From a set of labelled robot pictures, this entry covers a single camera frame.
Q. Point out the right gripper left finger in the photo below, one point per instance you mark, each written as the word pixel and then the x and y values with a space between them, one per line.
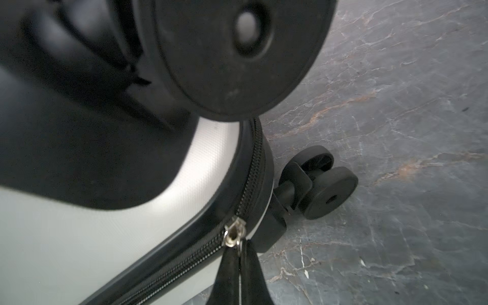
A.
pixel 226 289

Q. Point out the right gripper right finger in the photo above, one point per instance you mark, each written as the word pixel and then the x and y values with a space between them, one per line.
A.
pixel 254 290

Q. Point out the silver zipper pull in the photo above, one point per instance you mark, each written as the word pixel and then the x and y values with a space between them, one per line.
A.
pixel 234 233

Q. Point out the white hard-shell suitcase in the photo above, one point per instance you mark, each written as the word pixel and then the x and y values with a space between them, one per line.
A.
pixel 130 136

